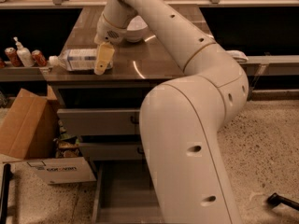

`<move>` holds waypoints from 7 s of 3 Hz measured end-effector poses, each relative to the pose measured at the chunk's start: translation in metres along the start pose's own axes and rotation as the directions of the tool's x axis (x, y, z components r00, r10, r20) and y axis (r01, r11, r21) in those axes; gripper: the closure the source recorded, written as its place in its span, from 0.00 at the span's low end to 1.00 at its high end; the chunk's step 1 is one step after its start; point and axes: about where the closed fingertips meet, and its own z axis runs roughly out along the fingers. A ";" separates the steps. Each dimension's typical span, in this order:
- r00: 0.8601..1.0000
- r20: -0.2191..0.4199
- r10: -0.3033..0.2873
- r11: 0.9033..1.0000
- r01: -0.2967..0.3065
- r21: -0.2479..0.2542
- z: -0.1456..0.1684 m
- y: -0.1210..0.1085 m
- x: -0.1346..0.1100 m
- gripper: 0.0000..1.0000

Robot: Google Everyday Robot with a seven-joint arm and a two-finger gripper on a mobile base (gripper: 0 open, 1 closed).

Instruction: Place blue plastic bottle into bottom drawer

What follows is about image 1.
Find folded white cloth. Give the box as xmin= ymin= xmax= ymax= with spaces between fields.
xmin=227 ymin=50 xmax=249 ymax=63

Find grey low shelf right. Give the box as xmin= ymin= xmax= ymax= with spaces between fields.
xmin=240 ymin=55 xmax=299 ymax=77

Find grey low shelf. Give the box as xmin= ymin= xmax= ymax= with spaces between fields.
xmin=0 ymin=62 xmax=52 ymax=82
xmin=240 ymin=55 xmax=299 ymax=77

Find snack bags in box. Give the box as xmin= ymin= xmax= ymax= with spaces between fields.
xmin=53 ymin=120 xmax=80 ymax=158

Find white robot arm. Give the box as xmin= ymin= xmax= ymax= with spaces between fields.
xmin=94 ymin=0 xmax=249 ymax=224

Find top grey drawer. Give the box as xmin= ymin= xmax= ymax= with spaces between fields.
xmin=57 ymin=108 xmax=139 ymax=136

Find white printed cardboard box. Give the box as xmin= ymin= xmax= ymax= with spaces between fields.
xmin=7 ymin=157 xmax=96 ymax=185

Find clear plastic water bottle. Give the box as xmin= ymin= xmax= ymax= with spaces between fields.
xmin=48 ymin=48 xmax=114 ymax=72

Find black handle lower right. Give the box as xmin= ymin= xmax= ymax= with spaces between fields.
xmin=266 ymin=193 xmax=299 ymax=211

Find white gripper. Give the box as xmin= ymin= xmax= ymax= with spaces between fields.
xmin=94 ymin=13 xmax=128 ymax=75

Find white ceramic bowl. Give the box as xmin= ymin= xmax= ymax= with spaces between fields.
xmin=125 ymin=16 xmax=149 ymax=43

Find grey low shelf left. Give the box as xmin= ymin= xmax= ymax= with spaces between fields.
xmin=0 ymin=62 xmax=52 ymax=82

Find red soda can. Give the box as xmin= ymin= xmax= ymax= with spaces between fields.
xmin=5 ymin=47 xmax=22 ymax=67
xmin=32 ymin=49 xmax=47 ymax=67

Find bottom grey drawer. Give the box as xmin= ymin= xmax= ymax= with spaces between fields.
xmin=92 ymin=160 xmax=164 ymax=224

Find brown cardboard box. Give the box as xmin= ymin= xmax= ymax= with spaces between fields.
xmin=0 ymin=89 xmax=58 ymax=160

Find red soda can left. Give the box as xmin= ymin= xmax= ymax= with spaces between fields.
xmin=5 ymin=47 xmax=22 ymax=67

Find white pump dispenser bottle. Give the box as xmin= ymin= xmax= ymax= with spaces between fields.
xmin=14 ymin=37 xmax=35 ymax=67

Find red soda can right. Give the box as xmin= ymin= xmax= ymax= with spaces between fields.
xmin=32 ymin=49 xmax=47 ymax=67

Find grey drawer cabinet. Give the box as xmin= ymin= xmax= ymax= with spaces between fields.
xmin=40 ymin=5 xmax=234 ymax=173

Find black bar left edge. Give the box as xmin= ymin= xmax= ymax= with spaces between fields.
xmin=0 ymin=163 xmax=12 ymax=224

